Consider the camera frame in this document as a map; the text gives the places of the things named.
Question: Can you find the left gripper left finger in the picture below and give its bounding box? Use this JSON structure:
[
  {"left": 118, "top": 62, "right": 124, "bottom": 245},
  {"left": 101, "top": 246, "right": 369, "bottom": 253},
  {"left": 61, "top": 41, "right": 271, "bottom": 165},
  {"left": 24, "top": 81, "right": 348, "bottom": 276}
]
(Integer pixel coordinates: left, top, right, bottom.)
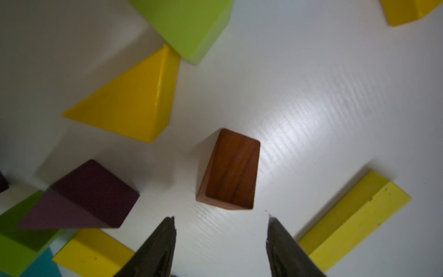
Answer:
[{"left": 116, "top": 217, "right": 177, "bottom": 277}]

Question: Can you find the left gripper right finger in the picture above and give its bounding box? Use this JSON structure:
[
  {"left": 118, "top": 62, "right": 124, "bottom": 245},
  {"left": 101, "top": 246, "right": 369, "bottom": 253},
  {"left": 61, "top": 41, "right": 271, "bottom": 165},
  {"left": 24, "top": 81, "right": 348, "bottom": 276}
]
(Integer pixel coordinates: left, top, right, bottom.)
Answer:
[{"left": 266, "top": 217, "right": 325, "bottom": 277}]

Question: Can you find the long yellow block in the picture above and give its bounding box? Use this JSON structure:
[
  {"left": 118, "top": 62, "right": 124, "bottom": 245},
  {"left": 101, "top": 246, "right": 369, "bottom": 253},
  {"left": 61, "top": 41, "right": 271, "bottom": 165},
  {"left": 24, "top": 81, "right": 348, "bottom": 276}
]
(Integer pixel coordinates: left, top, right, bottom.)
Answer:
[
  {"left": 380, "top": 0, "right": 443, "bottom": 27},
  {"left": 299, "top": 170, "right": 411, "bottom": 273},
  {"left": 53, "top": 229, "right": 135, "bottom": 277}
]

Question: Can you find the purple triangle block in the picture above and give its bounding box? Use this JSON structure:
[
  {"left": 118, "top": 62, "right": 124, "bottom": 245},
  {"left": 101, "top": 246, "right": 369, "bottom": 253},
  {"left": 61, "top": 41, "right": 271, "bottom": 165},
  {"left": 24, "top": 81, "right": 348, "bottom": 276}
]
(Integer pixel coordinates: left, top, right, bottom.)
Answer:
[
  {"left": 0, "top": 173, "right": 9, "bottom": 193},
  {"left": 17, "top": 159, "right": 140, "bottom": 230}
]

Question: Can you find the brown wooden block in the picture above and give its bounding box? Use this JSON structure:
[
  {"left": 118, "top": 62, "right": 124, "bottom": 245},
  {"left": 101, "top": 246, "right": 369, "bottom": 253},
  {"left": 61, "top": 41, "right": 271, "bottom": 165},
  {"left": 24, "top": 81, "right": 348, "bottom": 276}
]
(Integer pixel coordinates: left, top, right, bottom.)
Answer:
[{"left": 196, "top": 128, "right": 261, "bottom": 211}]

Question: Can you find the small teal cube block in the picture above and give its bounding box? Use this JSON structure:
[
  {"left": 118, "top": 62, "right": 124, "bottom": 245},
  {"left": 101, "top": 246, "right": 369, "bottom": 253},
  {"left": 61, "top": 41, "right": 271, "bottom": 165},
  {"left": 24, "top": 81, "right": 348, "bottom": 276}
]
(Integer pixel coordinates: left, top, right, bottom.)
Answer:
[{"left": 20, "top": 248, "right": 62, "bottom": 277}]

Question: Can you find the small yellow cube block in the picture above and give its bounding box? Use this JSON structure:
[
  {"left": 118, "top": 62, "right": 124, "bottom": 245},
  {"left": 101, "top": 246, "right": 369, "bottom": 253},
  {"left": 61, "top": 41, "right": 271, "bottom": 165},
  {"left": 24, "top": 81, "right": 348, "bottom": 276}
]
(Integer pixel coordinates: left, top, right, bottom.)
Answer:
[{"left": 63, "top": 45, "right": 181, "bottom": 143}]

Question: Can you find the light green cube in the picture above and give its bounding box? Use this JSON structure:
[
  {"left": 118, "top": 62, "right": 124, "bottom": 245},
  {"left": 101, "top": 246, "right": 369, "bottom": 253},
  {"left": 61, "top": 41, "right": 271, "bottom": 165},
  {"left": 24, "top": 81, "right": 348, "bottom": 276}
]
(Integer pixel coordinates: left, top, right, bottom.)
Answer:
[
  {"left": 1, "top": 191, "right": 62, "bottom": 277},
  {"left": 130, "top": 0, "right": 234, "bottom": 65}
]

